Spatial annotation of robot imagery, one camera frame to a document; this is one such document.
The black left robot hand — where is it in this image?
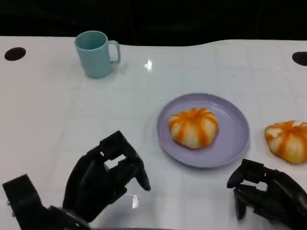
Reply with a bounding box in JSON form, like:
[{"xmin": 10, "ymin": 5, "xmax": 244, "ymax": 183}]
[{"xmin": 62, "ymin": 130, "xmax": 152, "ymax": 223}]

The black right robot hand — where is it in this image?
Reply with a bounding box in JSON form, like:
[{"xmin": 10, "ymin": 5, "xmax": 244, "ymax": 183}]
[{"xmin": 226, "ymin": 158, "xmax": 307, "ymax": 230}]

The orange and white bread roll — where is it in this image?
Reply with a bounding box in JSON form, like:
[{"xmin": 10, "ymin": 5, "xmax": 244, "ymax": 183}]
[
  {"xmin": 264, "ymin": 120, "xmax": 307, "ymax": 164},
  {"xmin": 168, "ymin": 107, "xmax": 219, "ymax": 150}
]

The lilac plate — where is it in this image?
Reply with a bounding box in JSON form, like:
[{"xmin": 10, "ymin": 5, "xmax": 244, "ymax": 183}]
[{"xmin": 157, "ymin": 92, "xmax": 250, "ymax": 169}]

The pale green mug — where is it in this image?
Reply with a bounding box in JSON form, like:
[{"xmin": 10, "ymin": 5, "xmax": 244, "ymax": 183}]
[{"xmin": 73, "ymin": 30, "xmax": 121, "ymax": 79}]

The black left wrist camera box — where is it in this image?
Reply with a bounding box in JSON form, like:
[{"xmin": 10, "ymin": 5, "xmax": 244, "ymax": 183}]
[{"xmin": 2, "ymin": 174, "xmax": 52, "ymax": 230}]

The black table cable hole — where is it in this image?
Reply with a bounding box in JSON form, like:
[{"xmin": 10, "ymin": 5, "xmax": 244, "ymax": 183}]
[
  {"xmin": 4, "ymin": 47, "xmax": 26, "ymax": 61},
  {"xmin": 292, "ymin": 51, "xmax": 307, "ymax": 66}
]

